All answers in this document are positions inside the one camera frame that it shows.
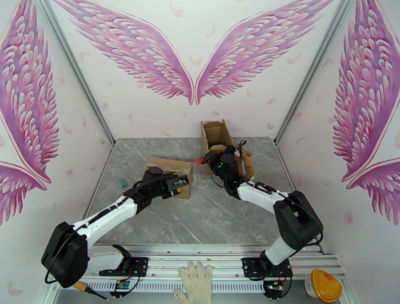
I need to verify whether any orange black utility knife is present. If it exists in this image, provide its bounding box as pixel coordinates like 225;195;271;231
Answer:
193;151;218;167

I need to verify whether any taped brown cardboard box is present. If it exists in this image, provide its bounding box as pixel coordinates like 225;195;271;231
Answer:
142;157;194;200
199;118;236;177

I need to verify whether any brown plush toy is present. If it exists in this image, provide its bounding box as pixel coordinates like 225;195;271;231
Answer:
238;149;256;182

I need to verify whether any white knitted work glove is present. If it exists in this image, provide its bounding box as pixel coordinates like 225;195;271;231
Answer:
173;261;214;304

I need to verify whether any white can yellow lid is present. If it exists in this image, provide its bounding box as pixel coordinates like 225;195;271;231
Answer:
304;268;345;304

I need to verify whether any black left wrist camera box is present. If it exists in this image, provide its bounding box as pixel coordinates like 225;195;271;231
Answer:
164;176;182;191

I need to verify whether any aluminium rail frame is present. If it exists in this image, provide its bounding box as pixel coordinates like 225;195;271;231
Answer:
48;244;348;282

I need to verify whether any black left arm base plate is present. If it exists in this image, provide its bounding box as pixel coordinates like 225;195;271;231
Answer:
99;256;149;277

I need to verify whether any perforated white cable tray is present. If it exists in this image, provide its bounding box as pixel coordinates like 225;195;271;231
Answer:
79;279;267;291

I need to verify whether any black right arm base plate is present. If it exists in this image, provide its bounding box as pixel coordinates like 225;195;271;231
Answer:
242;257;295;280

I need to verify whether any yellow handled screwdriver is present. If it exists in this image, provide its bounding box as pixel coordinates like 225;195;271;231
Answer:
77;282;111;302

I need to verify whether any aluminium frame post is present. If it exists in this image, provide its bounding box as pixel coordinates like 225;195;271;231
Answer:
274;0;359;147
36;0;116;147

